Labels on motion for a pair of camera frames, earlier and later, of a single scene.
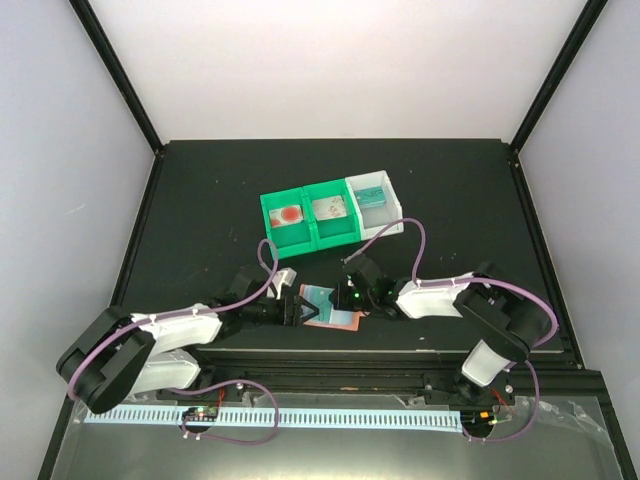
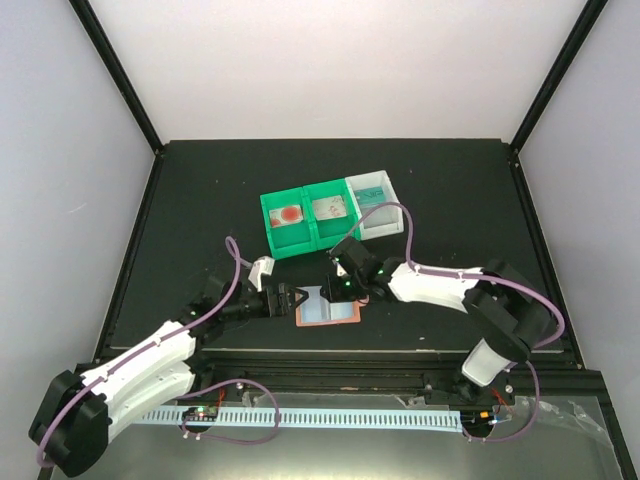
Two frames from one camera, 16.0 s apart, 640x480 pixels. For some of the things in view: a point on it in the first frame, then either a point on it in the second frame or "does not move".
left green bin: [287, 223] does not move
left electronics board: [201, 414] does not move
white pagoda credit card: [329, 208] does not move
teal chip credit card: [319, 298] → [370, 197]
